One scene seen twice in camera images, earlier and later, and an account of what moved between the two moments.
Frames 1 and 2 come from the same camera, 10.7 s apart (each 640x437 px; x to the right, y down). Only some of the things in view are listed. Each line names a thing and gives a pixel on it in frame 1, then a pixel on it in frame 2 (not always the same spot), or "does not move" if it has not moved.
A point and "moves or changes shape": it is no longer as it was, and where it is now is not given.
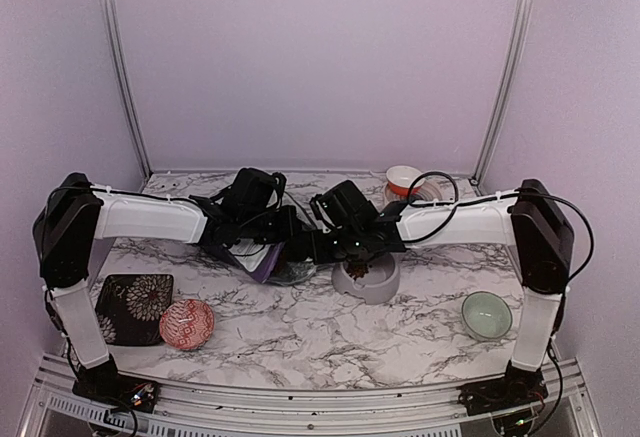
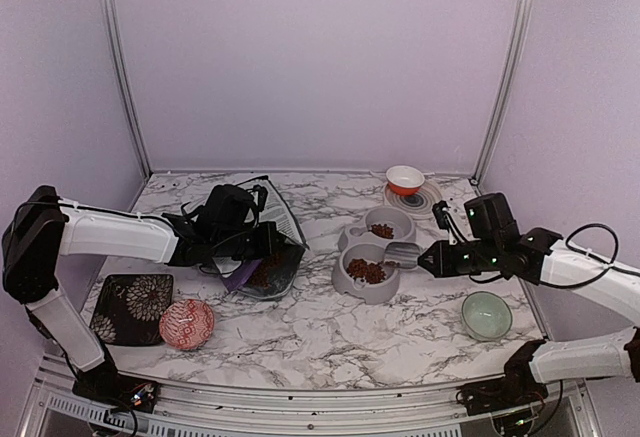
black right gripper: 317,250 → 442,268
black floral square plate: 129,308 does not move
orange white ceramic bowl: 400,178 does not move
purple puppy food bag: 254,257 moves or changes shape
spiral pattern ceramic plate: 428,190 does not move
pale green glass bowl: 486,316 does not move
